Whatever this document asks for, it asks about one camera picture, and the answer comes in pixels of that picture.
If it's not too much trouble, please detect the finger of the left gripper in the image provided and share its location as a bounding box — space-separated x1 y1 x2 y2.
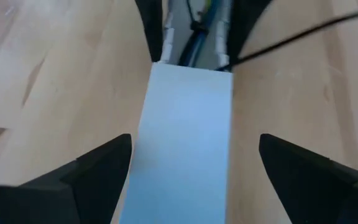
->
227 0 273 65
134 0 164 62

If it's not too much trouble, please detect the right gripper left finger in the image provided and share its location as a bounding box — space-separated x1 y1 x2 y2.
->
0 133 133 224

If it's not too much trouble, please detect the blue cable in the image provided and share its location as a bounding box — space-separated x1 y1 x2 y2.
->
185 29 209 68

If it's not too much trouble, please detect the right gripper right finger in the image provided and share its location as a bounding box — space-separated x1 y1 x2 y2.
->
258 133 358 224

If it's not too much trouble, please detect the bundle of thin wires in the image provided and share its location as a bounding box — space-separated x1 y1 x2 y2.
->
205 0 223 32

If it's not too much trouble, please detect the white slotted cable tray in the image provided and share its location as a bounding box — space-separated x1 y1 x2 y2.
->
160 0 232 72

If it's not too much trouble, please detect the black cable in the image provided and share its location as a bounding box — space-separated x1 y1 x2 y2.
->
177 30 198 67

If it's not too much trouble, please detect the white tray cover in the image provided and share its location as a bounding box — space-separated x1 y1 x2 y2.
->
118 61 234 224

